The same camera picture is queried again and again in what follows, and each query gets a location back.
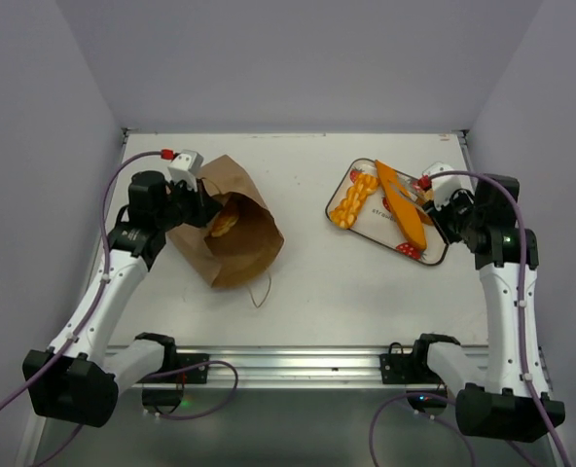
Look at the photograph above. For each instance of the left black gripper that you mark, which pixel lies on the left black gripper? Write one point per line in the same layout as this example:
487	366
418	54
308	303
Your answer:
205	206

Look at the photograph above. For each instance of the flower ring fake bread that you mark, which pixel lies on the flower ring fake bread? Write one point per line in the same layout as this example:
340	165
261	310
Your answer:
226	219

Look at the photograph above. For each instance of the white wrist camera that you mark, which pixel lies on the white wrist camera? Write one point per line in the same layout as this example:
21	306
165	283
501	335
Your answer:
184	169
438	186

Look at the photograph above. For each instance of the strawberry pattern tray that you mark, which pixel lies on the strawberry pattern tray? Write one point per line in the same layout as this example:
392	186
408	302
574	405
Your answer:
375	221

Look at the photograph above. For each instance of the metal tongs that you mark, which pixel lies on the metal tongs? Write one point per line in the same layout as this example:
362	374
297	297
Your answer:
407	189

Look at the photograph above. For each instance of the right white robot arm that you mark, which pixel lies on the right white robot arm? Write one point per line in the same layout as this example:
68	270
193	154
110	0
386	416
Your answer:
510	399

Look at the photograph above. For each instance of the brown paper bag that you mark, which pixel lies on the brown paper bag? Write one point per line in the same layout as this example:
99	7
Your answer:
248	249

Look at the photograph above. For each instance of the long orange fake baguette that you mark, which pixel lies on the long orange fake baguette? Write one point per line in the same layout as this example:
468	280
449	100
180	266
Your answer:
405	216

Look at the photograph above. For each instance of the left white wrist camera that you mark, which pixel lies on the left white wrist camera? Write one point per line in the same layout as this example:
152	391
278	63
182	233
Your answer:
184	169

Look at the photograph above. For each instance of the braided yellow fake bread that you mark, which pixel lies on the braided yellow fake bread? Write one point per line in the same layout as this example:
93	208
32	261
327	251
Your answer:
346	213

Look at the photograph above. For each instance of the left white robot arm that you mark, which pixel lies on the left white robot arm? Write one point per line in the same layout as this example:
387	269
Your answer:
75	379

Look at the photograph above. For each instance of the tall orange fake muffin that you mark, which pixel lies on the tall orange fake muffin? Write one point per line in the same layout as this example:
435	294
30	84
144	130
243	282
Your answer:
423	200

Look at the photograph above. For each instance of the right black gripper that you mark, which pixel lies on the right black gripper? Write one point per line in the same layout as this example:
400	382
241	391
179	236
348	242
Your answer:
445	217

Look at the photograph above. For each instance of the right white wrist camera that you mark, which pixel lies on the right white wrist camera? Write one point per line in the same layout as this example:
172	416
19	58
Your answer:
438	186

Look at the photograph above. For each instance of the aluminium mounting rail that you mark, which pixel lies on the aluminium mounting rail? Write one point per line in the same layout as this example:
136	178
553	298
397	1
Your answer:
293	367

